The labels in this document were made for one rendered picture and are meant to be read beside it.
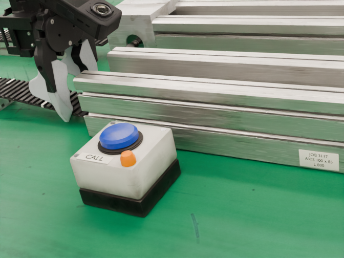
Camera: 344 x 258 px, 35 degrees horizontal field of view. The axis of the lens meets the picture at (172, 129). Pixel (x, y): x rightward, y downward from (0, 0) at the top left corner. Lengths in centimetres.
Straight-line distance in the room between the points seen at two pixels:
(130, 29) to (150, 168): 35
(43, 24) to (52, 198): 22
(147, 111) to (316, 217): 23
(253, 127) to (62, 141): 27
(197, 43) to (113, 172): 32
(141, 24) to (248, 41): 17
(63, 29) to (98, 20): 7
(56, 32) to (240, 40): 25
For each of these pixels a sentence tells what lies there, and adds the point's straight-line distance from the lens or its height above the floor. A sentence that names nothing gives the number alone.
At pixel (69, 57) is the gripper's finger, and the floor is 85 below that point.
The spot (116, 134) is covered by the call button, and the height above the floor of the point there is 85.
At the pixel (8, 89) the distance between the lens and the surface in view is 86.
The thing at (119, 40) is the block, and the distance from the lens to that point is 87.
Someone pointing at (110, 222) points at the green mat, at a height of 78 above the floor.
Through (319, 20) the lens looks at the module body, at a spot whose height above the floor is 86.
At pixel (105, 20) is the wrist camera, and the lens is 67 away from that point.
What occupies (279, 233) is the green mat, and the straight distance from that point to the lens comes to 51.
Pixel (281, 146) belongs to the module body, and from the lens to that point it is 58.
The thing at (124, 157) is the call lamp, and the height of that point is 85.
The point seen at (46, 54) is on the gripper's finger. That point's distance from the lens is 70.
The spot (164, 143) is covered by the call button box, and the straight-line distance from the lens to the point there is 56.
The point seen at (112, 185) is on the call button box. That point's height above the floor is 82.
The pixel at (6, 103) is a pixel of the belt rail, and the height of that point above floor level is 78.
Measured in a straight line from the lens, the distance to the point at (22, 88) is 84.
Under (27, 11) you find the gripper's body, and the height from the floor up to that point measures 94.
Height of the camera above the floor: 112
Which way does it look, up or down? 29 degrees down
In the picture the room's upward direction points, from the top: 12 degrees counter-clockwise
